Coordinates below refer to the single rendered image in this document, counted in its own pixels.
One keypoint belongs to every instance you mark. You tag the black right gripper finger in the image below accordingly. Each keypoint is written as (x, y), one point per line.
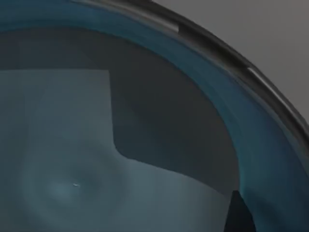
(237, 215)

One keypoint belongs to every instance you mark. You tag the blue bowl with dark rim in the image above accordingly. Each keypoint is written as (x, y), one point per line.
(101, 135)

